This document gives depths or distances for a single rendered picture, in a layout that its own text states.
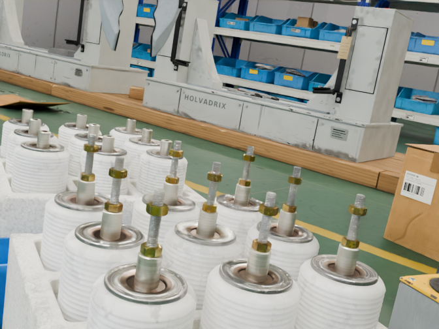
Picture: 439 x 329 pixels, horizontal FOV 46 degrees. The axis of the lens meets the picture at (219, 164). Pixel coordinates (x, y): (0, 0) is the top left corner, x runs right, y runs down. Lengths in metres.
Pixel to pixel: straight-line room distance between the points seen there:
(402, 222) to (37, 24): 6.65
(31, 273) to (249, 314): 0.28
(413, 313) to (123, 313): 0.23
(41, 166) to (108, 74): 2.87
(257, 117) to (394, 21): 0.82
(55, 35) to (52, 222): 7.31
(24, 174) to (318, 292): 0.58
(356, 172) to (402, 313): 2.02
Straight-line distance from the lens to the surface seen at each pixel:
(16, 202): 0.93
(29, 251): 0.72
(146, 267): 0.47
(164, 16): 0.54
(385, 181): 2.41
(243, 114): 2.82
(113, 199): 0.57
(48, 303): 0.60
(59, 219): 0.66
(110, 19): 0.54
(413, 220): 1.64
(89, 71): 3.69
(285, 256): 0.66
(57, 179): 0.97
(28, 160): 0.95
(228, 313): 0.51
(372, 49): 2.58
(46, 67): 4.07
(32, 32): 7.73
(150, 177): 1.02
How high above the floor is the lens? 0.46
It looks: 12 degrees down
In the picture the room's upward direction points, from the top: 10 degrees clockwise
